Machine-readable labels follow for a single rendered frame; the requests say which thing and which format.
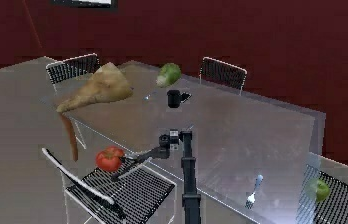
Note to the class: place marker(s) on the glass table with brown leg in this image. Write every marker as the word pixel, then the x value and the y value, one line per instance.
pixel 222 140

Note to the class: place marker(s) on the green lettuce head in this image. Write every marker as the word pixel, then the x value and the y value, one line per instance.
pixel 169 74

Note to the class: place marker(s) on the silver fork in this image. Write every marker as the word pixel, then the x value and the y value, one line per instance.
pixel 254 191

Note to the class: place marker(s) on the red tomato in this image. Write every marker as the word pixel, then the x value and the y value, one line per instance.
pixel 109 160

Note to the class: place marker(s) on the dark framed wall picture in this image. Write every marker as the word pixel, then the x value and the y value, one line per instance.
pixel 85 3

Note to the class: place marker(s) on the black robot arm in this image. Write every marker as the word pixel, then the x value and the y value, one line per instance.
pixel 188 166

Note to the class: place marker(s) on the green apple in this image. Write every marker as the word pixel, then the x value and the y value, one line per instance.
pixel 319 190

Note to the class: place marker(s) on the black mug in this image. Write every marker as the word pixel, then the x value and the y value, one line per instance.
pixel 174 98

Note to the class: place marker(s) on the small silver utensil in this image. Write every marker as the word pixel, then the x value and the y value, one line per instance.
pixel 147 97

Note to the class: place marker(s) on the black mesh white-framed chair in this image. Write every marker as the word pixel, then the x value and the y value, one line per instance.
pixel 132 193
pixel 72 68
pixel 342 203
pixel 223 74

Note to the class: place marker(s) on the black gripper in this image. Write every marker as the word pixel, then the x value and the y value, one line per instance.
pixel 162 150

